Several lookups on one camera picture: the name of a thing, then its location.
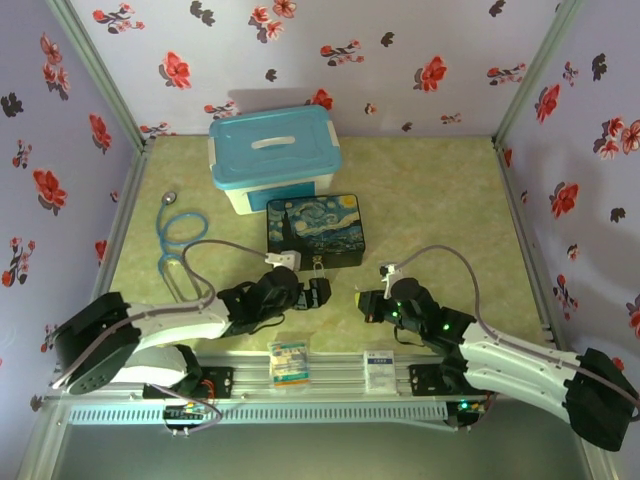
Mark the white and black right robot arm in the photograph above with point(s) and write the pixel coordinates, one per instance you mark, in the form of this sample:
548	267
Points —
510	360

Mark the clear packet with printed card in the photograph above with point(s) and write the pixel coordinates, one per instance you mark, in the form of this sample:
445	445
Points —
289	362

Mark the starry night print tin box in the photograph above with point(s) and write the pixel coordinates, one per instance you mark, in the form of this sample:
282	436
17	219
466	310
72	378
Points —
320	225

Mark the small circuit board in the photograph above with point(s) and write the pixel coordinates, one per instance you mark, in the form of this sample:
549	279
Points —
467	407
182	414

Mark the blue stethoscope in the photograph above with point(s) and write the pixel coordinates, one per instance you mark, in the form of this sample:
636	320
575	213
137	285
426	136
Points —
170	197

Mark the storage box with blue lid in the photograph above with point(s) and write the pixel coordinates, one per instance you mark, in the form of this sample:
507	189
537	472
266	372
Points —
272	150

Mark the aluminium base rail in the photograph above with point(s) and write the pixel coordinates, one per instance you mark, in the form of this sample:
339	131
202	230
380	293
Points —
340	372

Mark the aluminium side rail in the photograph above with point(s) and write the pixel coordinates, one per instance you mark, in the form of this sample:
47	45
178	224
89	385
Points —
525	250
120	240

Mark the aluminium frame post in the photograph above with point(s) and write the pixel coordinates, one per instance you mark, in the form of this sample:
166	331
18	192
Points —
540	60
95	65

